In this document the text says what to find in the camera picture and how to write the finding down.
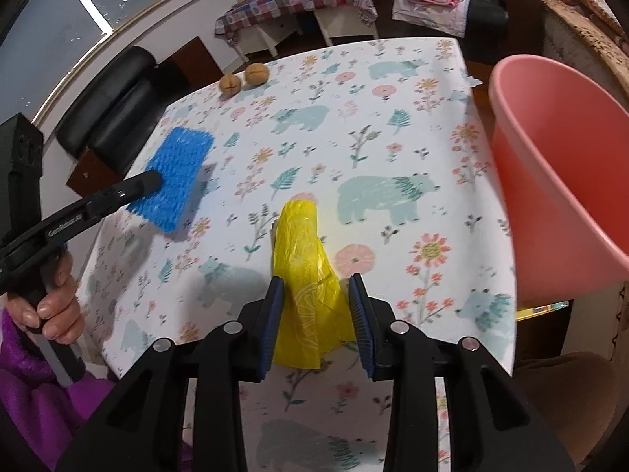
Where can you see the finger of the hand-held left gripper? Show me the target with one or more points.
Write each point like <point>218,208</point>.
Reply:
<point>132,189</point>

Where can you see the yellow cardboard box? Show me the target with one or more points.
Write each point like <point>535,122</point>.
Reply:
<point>540,310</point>

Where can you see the person's left hand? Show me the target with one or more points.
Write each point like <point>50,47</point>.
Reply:
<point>54,314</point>

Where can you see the yellow plastic bag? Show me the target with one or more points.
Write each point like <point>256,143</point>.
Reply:
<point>299,265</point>

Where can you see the person's left forearm purple sleeve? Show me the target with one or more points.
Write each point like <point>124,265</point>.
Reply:
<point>34,393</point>

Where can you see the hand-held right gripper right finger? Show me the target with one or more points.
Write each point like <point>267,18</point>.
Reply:
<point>358,327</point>

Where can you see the blue foam net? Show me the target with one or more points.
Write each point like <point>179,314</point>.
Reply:
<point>172,177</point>

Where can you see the bed with beige skirt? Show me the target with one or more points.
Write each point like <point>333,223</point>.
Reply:
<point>570,44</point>

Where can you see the brown round stool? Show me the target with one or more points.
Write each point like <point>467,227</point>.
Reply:
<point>565,403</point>

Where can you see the pink plastic bin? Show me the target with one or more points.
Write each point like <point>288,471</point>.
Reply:
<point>555,167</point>

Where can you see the brown walnut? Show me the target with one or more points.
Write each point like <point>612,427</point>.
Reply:
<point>230,84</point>
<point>256,73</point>

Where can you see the black leather armchair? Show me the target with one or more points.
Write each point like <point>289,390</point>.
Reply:
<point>113,103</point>

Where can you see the black leather sofa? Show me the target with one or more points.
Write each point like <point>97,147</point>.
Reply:
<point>486,14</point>

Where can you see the large curved window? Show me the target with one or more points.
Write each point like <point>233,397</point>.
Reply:
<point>64,34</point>

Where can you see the brown wooden side table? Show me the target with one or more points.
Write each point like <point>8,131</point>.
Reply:
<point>189,61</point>

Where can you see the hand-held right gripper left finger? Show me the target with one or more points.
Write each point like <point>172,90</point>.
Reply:
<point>275,327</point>

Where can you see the white wooden stool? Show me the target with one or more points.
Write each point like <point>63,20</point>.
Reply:
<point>344,22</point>
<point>268,34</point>

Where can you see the white patterned cloth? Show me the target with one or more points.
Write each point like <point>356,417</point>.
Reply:
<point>442,19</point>

